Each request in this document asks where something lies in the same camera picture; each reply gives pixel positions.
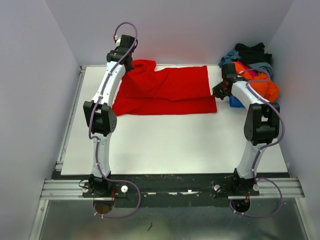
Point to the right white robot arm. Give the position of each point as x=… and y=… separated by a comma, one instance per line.
x=261, y=126

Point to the black t shirt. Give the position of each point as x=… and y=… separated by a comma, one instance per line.
x=252, y=55

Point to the pink t shirt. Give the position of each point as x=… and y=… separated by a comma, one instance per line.
x=252, y=72

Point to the left aluminium side rail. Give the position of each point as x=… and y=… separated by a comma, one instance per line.
x=64, y=144

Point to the orange t shirt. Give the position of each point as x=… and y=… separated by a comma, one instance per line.
x=261, y=83

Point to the blue plastic bin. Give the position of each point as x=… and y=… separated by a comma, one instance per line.
x=234, y=102

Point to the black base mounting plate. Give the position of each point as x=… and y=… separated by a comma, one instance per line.
x=169, y=190

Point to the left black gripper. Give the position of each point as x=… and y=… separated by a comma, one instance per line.
x=129, y=68

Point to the red t shirt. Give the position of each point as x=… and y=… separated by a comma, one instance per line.
x=170, y=91

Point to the blue grey t shirt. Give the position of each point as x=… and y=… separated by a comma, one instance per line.
x=233, y=56

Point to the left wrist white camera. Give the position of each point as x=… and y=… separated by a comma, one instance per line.
x=117, y=40

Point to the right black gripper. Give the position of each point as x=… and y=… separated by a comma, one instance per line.
x=216, y=92

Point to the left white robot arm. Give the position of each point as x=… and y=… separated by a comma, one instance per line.
x=100, y=116

